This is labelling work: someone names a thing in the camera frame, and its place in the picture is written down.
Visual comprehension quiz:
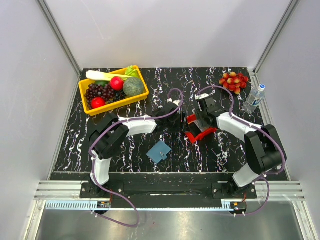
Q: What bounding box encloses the lychee fruit cluster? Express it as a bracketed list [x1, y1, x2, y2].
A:
[218, 71, 249, 95]

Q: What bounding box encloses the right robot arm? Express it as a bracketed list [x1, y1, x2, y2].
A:
[195, 94, 287, 198]

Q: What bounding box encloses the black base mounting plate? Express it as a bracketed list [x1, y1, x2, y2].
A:
[79, 172, 258, 201]

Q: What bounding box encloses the yellow plastic tray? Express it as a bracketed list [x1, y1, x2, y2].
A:
[78, 65, 149, 117]

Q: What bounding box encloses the red apple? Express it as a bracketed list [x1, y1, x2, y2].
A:
[109, 76, 125, 91]
[90, 97, 106, 109]

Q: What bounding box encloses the red plastic bin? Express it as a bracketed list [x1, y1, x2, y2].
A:
[185, 114, 217, 144]

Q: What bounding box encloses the purple grape bunch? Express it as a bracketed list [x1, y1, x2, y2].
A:
[84, 83, 115, 103]

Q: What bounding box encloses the stack of credit cards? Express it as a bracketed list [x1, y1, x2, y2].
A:
[193, 120, 208, 132]

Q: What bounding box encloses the dark blue grape bunch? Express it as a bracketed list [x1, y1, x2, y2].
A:
[113, 90, 126, 102]

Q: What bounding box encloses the red apple lower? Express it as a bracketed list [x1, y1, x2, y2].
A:
[90, 97, 106, 109]

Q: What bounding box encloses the red apple upper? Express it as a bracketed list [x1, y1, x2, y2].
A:
[109, 76, 125, 91]

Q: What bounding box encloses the green lime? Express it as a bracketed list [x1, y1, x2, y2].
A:
[95, 80, 109, 87]

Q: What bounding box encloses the purple cable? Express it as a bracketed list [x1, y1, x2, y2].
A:
[89, 87, 185, 228]
[194, 85, 288, 217]

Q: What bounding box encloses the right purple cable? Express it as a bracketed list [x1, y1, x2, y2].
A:
[194, 85, 288, 217]

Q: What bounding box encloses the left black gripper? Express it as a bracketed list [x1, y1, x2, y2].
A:
[166, 112, 191, 134]

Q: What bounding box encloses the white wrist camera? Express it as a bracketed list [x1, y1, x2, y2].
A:
[167, 98, 181, 106]
[194, 93, 210, 101]

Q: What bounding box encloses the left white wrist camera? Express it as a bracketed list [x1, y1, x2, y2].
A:
[167, 98, 181, 106]

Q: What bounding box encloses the blue card holder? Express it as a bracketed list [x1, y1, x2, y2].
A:
[146, 140, 172, 164]

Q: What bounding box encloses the clear water bottle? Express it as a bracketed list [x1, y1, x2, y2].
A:
[242, 84, 266, 114]

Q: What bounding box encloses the white green leek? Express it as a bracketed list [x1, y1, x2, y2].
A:
[85, 65, 140, 82]

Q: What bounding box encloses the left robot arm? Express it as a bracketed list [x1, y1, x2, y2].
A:
[88, 99, 182, 198]

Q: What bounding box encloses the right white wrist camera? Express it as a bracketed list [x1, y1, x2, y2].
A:
[194, 93, 210, 101]

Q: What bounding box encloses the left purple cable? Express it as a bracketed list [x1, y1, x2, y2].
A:
[89, 87, 185, 228]

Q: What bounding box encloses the green cantaloupe melon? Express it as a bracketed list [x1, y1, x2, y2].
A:
[122, 77, 144, 97]

